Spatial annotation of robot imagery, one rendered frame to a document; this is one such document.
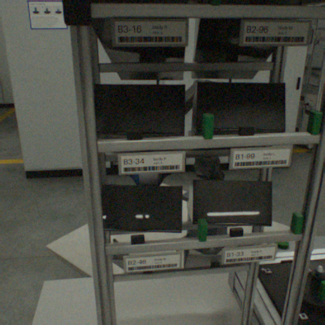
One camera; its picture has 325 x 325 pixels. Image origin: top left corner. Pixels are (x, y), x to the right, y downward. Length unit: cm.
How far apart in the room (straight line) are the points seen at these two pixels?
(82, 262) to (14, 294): 133
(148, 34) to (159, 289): 84
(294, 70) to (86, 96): 377
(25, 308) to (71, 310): 134
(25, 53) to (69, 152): 113
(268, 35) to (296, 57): 366
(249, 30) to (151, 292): 84
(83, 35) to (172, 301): 83
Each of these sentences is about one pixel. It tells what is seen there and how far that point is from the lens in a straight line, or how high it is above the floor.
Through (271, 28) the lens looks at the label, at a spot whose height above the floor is 161.
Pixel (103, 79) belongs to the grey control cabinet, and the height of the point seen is 112.
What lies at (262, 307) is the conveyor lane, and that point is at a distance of 94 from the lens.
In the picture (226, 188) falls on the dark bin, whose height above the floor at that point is 136.
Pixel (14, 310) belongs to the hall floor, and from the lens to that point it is 241.
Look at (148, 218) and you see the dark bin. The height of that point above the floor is 132.
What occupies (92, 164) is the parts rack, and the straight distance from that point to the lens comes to 43.
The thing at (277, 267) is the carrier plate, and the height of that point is 97.
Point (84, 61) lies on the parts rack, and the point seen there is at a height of 157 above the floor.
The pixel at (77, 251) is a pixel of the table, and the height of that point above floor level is 86.
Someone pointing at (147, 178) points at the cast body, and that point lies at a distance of 76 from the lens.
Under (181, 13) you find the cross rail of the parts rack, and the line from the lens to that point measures 41.
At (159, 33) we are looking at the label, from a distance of 40.
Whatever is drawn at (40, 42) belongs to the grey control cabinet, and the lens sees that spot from 372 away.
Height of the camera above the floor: 160
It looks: 22 degrees down
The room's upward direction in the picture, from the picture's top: straight up
